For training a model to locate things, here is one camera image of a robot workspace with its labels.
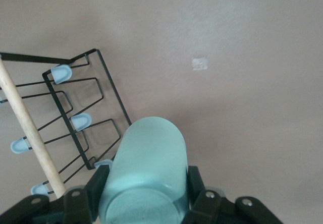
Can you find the mint green plastic cup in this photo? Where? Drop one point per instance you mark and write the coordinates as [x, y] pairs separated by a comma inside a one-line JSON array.
[[151, 158]]

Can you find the brown table cover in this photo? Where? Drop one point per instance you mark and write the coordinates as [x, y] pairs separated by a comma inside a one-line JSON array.
[[227, 108]]

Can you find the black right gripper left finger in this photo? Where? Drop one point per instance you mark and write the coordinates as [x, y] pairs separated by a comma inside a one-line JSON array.
[[75, 206]]

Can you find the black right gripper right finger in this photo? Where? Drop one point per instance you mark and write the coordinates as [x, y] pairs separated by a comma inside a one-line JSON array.
[[214, 209]]

